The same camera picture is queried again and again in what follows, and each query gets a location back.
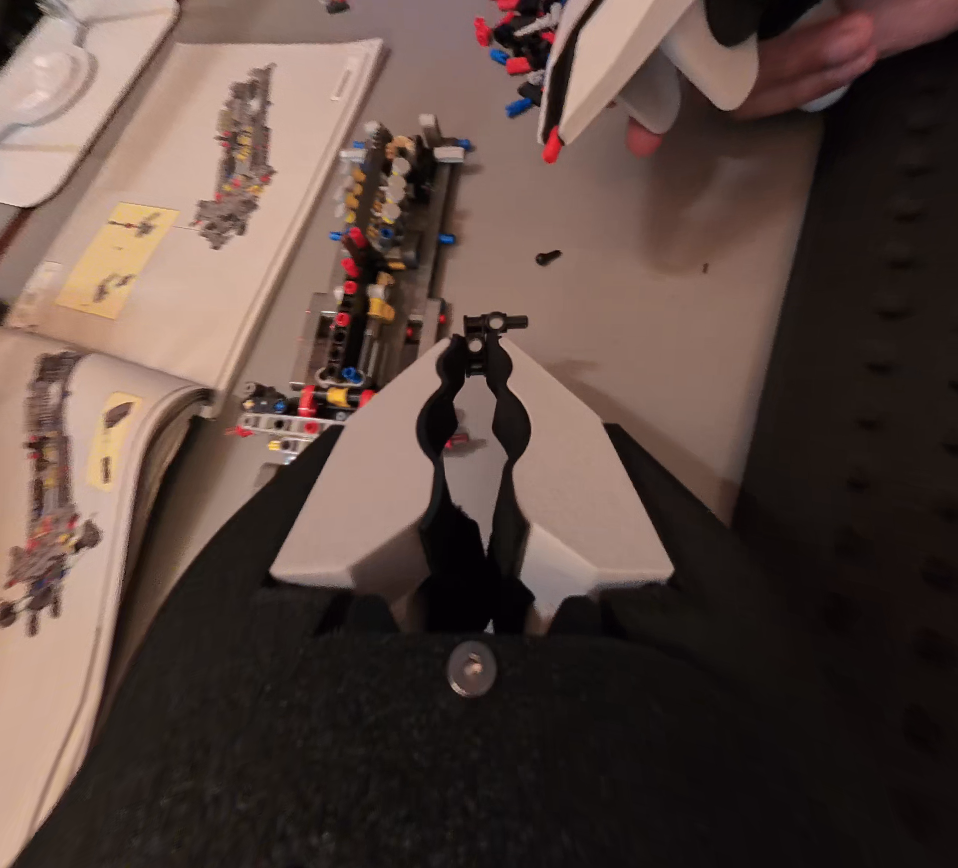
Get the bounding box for grey lego car chassis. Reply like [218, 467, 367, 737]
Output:
[238, 112, 489, 465]

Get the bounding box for black lego connector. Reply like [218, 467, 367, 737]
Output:
[463, 312, 530, 379]

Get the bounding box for black dotted pad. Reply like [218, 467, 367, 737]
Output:
[729, 37, 958, 868]

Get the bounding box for white document stand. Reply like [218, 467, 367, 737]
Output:
[0, 0, 182, 209]

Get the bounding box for lego instruction booklet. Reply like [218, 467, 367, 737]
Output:
[0, 37, 390, 847]

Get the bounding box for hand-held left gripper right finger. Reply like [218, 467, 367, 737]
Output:
[485, 333, 676, 633]

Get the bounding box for pile of small lego pieces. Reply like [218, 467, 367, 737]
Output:
[473, 0, 588, 121]

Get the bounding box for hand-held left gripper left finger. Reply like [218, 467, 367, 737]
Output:
[268, 334, 459, 633]

